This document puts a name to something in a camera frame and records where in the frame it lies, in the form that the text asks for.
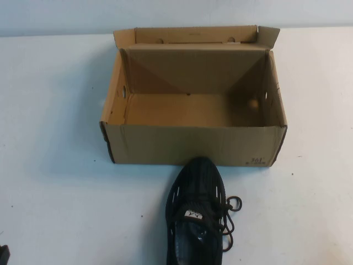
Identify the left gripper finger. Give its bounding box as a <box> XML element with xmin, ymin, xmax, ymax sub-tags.
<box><xmin>0</xmin><ymin>244</ymin><xmax>10</xmax><ymax>265</ymax></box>

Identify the black knit sneaker with laces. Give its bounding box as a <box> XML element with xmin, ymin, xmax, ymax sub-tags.
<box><xmin>164</xmin><ymin>156</ymin><xmax>240</xmax><ymax>265</ymax></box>

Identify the brown cardboard shoe box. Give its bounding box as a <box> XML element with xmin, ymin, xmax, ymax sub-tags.
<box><xmin>99</xmin><ymin>25</ymin><xmax>288</xmax><ymax>168</ymax></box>

